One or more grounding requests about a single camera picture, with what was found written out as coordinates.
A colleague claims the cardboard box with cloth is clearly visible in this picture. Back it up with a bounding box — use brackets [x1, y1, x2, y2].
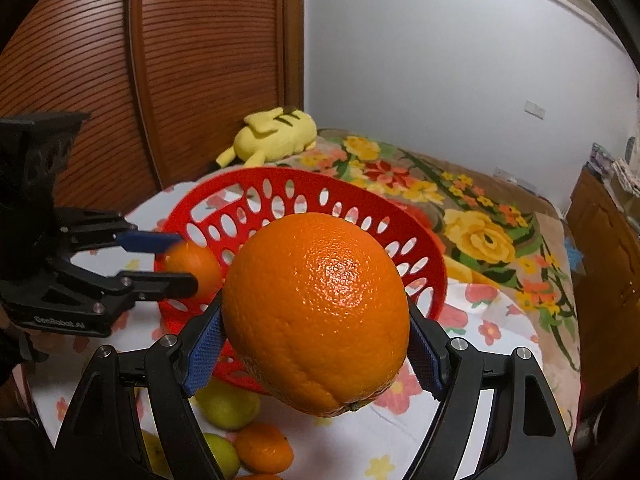
[612, 158, 640, 197]

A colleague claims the wooden louvered wardrobe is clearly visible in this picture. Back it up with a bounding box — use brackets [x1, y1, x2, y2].
[1, 0, 304, 212]

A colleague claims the white wall switch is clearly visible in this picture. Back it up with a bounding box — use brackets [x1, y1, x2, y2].
[524, 101, 546, 120]

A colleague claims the yellow Pikachu plush toy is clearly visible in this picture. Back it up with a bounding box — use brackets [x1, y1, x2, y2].
[216, 106, 318, 168]

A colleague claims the white floral strawberry tablecloth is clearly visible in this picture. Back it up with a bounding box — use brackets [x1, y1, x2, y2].
[29, 167, 562, 479]

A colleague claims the wooden sideboard cabinet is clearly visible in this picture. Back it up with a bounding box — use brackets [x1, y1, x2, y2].
[566, 169, 639, 402]

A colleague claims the yellow-green pear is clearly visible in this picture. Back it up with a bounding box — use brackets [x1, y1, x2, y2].
[142, 430, 172, 479]

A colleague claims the small tangerine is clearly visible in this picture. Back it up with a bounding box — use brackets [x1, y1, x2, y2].
[234, 474, 283, 480]
[164, 240, 224, 302]
[234, 422, 294, 474]

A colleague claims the colourful floral bed sheet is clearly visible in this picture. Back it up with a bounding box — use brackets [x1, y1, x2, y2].
[282, 129, 580, 434]

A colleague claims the red perforated plastic basket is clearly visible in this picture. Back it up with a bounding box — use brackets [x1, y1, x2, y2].
[162, 167, 450, 399]

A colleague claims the green apple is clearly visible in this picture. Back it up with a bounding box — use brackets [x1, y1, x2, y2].
[194, 377, 262, 431]
[204, 432, 241, 480]

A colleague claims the large orange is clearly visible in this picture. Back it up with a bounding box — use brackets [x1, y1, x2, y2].
[221, 212, 409, 417]

